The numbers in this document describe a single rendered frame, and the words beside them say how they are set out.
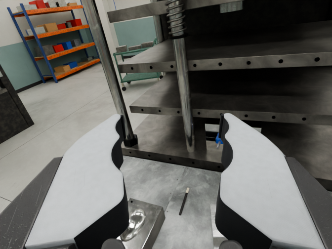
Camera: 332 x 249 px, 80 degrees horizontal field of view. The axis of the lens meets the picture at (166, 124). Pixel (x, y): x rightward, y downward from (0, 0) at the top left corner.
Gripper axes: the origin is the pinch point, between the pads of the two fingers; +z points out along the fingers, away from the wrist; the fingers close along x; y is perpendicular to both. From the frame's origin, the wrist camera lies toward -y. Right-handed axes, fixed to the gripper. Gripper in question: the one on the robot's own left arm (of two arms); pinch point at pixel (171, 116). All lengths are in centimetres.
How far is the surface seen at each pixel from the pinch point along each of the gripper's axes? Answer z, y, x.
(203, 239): 29, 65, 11
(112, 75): 93, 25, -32
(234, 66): 76, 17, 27
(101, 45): 93, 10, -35
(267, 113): 70, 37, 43
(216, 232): 25, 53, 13
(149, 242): 27, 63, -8
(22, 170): 178, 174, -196
